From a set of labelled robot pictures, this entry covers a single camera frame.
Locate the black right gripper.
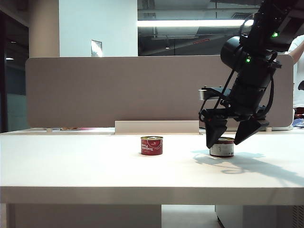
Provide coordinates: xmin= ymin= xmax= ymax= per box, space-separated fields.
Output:
xmin=199 ymin=82 xmax=271 ymax=149

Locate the white label tomato can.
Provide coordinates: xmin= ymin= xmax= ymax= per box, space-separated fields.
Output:
xmin=209 ymin=137 xmax=235 ymax=157

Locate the white desk support panel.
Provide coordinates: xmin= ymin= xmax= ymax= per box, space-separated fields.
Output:
xmin=6 ymin=203 xmax=162 ymax=228

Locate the framed wall poster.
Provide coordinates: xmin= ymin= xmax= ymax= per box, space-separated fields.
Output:
xmin=90 ymin=39 xmax=103 ymax=57

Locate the person in white shirt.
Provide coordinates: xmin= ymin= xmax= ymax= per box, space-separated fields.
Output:
xmin=286 ymin=34 xmax=304 ymax=116

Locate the red tomato paste can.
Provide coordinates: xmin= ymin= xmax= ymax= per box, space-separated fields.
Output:
xmin=140 ymin=135 xmax=164 ymax=156

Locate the pink orange flat item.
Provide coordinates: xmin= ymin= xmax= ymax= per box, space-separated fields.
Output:
xmin=59 ymin=126 xmax=97 ymax=132

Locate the brown fabric desk partition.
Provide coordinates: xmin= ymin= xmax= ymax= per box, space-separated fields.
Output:
xmin=25 ymin=54 xmax=294 ymax=129

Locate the long ceiling light strip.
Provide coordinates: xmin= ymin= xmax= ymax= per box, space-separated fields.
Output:
xmin=137 ymin=19 xmax=255 ymax=28

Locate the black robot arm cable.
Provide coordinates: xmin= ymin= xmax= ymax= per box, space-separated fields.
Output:
xmin=257 ymin=50 xmax=279 ymax=119

